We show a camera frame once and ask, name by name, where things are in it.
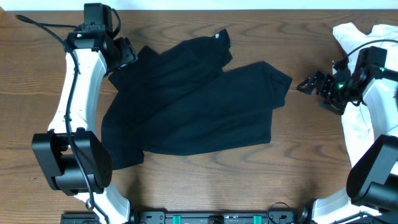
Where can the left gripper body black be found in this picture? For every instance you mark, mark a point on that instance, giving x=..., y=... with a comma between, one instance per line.
x=126, y=53

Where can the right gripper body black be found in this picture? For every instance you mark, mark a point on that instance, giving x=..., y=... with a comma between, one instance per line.
x=344, y=94

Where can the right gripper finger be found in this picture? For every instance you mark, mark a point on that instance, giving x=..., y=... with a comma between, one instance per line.
x=326, y=107
x=314, y=82

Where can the black t-shirt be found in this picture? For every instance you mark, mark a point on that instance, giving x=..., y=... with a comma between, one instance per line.
x=181, y=102

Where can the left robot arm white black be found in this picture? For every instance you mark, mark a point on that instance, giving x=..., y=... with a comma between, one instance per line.
x=70, y=155

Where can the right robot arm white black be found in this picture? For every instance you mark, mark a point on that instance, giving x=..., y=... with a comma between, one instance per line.
x=370, y=194

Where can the white garment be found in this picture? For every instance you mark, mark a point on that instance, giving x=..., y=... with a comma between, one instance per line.
x=375, y=112

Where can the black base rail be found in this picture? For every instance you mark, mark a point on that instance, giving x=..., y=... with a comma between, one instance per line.
x=274, y=215

